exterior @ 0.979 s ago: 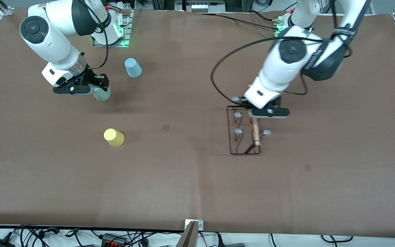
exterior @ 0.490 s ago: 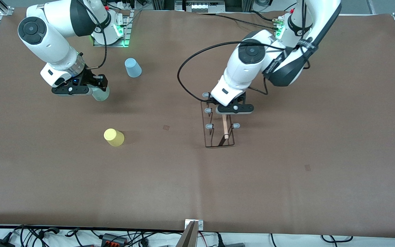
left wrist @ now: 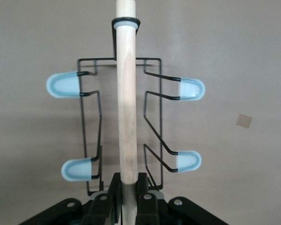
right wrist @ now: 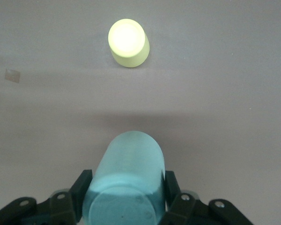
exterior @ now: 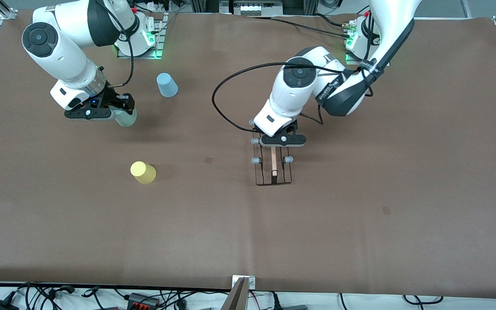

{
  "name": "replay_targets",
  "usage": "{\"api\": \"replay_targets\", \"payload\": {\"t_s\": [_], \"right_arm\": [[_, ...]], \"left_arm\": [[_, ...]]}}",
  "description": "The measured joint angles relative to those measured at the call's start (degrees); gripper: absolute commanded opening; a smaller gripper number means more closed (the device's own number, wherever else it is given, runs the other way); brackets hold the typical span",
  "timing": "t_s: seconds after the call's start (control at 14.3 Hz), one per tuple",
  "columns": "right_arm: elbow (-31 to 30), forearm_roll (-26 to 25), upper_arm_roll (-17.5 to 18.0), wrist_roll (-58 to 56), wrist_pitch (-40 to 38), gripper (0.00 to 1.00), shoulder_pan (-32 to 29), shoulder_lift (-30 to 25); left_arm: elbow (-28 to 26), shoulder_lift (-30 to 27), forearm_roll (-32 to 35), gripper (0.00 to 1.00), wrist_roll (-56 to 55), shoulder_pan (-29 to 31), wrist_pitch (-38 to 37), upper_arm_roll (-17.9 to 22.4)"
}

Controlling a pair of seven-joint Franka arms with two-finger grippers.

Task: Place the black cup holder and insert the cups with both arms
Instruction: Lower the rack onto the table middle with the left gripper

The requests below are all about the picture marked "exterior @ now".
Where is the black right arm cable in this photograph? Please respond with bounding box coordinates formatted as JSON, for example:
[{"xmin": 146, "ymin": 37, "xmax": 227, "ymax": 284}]
[{"xmin": 97, "ymin": 0, "xmax": 135, "ymax": 87}]

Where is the light blue plastic cup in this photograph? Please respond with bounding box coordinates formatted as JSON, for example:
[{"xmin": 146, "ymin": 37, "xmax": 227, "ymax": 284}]
[{"xmin": 156, "ymin": 73, "xmax": 179, "ymax": 98}]

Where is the black cable with brass plug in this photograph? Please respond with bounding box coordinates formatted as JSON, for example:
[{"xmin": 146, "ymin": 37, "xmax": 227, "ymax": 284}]
[{"xmin": 248, "ymin": 15, "xmax": 354, "ymax": 40}]

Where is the white power strip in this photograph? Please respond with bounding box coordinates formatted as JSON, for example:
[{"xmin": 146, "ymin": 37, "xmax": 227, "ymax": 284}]
[{"xmin": 230, "ymin": 0, "xmax": 283, "ymax": 17}]

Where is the grey metal beam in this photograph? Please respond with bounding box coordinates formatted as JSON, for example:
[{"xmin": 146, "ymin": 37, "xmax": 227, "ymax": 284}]
[{"xmin": 221, "ymin": 278, "xmax": 251, "ymax": 310}]

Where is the black wire cup holder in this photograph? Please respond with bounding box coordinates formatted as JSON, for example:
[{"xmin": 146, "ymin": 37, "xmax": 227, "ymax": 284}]
[{"xmin": 251, "ymin": 128, "xmax": 294, "ymax": 186}]

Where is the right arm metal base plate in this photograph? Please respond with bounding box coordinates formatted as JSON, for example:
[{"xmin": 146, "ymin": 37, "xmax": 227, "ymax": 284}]
[{"xmin": 117, "ymin": 13, "xmax": 163, "ymax": 59}]

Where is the brown table mat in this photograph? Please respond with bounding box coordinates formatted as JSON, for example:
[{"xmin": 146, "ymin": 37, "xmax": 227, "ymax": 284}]
[{"xmin": 0, "ymin": 9, "xmax": 496, "ymax": 300}]

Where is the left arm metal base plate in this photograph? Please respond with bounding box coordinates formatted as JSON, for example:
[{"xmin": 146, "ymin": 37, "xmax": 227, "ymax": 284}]
[{"xmin": 345, "ymin": 46, "xmax": 391, "ymax": 66}]

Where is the black orange connector box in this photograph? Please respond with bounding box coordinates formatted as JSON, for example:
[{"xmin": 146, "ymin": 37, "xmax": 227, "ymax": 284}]
[{"xmin": 127, "ymin": 293, "xmax": 161, "ymax": 309}]

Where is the small metal bracket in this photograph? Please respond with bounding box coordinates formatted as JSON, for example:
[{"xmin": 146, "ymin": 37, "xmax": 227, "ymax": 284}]
[{"xmin": 232, "ymin": 276, "xmax": 256, "ymax": 289}]

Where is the black looped floor cable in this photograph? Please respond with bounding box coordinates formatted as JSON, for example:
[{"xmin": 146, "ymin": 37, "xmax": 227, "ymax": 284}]
[{"xmin": 403, "ymin": 294, "xmax": 443, "ymax": 307}]

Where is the yellow plastic cup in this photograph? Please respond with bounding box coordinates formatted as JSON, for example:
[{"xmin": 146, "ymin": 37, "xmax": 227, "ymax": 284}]
[{"xmin": 130, "ymin": 161, "xmax": 157, "ymax": 185}]

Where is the mint green plastic cup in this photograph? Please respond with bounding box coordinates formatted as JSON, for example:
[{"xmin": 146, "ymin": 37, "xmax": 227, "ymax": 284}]
[{"xmin": 115, "ymin": 108, "xmax": 138, "ymax": 128}]

